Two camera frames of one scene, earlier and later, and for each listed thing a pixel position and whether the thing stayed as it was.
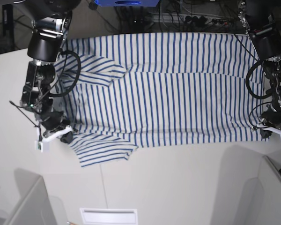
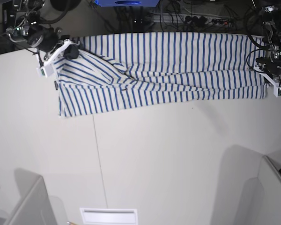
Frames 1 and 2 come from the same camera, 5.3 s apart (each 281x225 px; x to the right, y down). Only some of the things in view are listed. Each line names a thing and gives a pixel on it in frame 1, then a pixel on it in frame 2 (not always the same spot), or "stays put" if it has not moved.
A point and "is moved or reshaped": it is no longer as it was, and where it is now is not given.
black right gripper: [273, 118] to [276, 67]
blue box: [128, 3] stays put
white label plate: [108, 216] stays put
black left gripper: [52, 120] to [45, 38]
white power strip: [192, 18] stays put
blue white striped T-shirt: [116, 92] is moved or reshaped
